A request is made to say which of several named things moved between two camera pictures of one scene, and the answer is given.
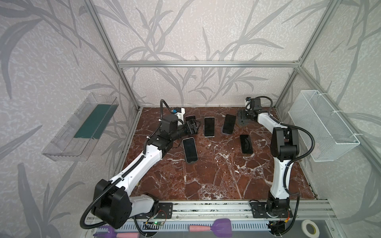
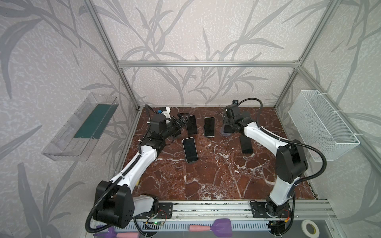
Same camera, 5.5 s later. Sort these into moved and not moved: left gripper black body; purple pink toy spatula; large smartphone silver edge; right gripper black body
Moved: left gripper black body; right gripper black body
Not moved: large smartphone silver edge; purple pink toy spatula
